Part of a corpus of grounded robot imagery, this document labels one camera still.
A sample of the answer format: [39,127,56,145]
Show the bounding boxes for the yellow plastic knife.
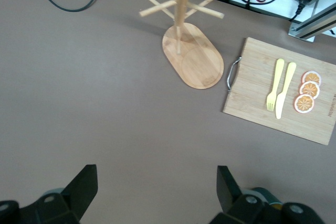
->
[275,62,297,120]

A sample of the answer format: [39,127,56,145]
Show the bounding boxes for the wooden cutting board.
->
[222,37,336,146]

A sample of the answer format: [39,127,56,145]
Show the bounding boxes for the black power plug cable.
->
[289,0,317,23]

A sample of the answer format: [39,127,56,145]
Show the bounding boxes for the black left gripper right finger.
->
[209,165,285,224]

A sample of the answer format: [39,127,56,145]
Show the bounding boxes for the aluminium camera post profile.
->
[288,6,336,42]

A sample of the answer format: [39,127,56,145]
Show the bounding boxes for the orange slice toy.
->
[299,81,321,99]
[300,70,322,87]
[293,93,315,114]

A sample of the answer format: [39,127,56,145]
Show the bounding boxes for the wooden mug tree stand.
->
[139,0,225,90]

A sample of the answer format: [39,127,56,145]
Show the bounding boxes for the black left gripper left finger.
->
[19,164,98,224]

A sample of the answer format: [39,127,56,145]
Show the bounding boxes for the yellow plastic fork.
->
[266,58,285,112]

